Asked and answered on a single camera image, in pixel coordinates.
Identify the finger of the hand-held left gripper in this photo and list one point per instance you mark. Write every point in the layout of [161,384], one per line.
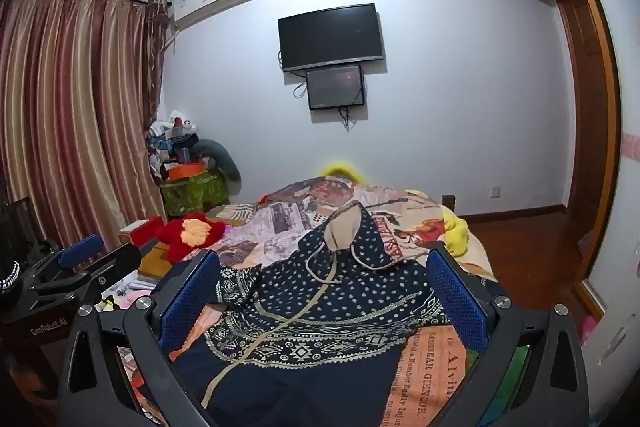
[117,262]
[80,251]

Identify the black wall television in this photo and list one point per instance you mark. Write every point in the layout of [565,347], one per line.
[330,37]

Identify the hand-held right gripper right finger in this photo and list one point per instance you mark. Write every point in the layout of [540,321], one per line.
[457,302]

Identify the grey plush cushion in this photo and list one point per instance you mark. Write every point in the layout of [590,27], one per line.
[225,159]

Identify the white wall socket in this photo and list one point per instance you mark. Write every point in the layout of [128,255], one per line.
[493,193]

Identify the navy patterned hoodie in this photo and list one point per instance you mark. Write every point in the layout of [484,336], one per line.
[310,297]

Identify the orange box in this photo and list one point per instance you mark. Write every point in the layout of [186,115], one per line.
[186,171]

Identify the brown cardboard box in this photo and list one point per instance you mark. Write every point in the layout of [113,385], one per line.
[155,259]

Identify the red plush toy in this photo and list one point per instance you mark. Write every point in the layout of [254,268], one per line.
[172,242]

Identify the pile of clutter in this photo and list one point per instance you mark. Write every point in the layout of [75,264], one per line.
[170,142]

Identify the small black monitor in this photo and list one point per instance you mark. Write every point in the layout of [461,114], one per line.
[334,87]

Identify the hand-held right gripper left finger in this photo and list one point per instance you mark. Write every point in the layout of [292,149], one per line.
[187,302]

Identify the red box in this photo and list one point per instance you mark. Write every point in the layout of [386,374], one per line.
[145,232]

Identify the pink neck pillow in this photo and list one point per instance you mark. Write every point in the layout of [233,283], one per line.
[131,296]

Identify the striped curtain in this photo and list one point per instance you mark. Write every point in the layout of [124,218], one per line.
[75,107]

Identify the printed blanket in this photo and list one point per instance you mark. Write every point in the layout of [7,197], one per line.
[300,212]

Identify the dark wooden bed post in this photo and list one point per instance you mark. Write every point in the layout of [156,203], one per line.
[449,203]

